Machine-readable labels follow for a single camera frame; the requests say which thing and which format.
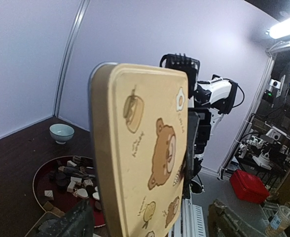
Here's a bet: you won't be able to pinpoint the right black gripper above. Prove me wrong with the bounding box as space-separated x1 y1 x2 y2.
159 54 211 198

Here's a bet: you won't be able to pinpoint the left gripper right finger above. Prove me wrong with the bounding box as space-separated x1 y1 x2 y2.
207 199 266 237

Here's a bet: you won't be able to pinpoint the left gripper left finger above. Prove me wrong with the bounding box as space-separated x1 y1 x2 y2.
36 200 94 237

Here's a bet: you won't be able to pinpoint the tan tin box base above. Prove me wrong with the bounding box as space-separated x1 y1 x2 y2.
25 210 65 237

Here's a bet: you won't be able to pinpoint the metal tongs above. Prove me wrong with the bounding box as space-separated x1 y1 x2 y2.
58 156 96 179

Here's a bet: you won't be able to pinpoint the bear print tin lid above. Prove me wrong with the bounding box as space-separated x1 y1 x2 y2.
89 63 188 237

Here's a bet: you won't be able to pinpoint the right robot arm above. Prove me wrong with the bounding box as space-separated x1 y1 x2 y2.
159 54 239 199

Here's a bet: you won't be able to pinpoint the white square chocolate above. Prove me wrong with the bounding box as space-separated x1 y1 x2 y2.
44 190 54 200

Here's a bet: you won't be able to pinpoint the red plastic box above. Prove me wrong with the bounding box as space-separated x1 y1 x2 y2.
229 170 270 204

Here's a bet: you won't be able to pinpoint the red round tray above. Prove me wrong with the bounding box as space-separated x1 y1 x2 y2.
33 156 106 228

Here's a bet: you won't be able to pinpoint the plastic drink cup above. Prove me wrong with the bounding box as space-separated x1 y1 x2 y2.
265 205 290 237

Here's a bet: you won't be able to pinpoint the pale blue bowl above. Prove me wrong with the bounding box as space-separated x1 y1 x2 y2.
49 123 75 145

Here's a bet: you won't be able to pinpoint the ceiling tube light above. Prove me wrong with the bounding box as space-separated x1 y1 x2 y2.
268 18 290 40

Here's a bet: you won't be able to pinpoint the front aluminium rail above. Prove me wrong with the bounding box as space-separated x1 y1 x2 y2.
167 199 207 237

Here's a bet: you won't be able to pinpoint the right black cable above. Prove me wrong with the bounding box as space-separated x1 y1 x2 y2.
223 78 245 109

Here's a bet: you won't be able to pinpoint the right aluminium corner post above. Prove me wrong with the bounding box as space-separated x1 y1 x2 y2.
52 0 91 118

